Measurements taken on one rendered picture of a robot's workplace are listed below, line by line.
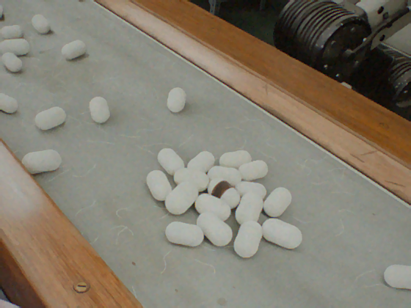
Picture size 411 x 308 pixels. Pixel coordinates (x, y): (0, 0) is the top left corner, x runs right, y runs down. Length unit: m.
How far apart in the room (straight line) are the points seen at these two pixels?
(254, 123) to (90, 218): 0.24
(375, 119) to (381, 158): 0.07
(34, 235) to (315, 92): 0.39
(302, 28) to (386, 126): 0.30
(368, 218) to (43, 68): 0.44
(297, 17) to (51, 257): 0.62
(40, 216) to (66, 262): 0.05
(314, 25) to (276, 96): 0.24
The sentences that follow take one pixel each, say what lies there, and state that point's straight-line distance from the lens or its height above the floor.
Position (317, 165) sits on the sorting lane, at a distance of 0.56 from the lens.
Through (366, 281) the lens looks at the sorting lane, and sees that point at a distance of 0.45.
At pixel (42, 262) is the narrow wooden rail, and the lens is 0.39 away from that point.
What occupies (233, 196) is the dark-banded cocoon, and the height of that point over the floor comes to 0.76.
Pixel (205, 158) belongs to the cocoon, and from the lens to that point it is 0.50.
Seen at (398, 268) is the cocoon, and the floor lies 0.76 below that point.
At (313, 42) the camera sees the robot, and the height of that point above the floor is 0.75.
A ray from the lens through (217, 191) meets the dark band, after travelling 0.46.
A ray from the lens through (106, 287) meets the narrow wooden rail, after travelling 0.37.
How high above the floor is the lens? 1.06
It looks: 37 degrees down
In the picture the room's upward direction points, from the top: 9 degrees clockwise
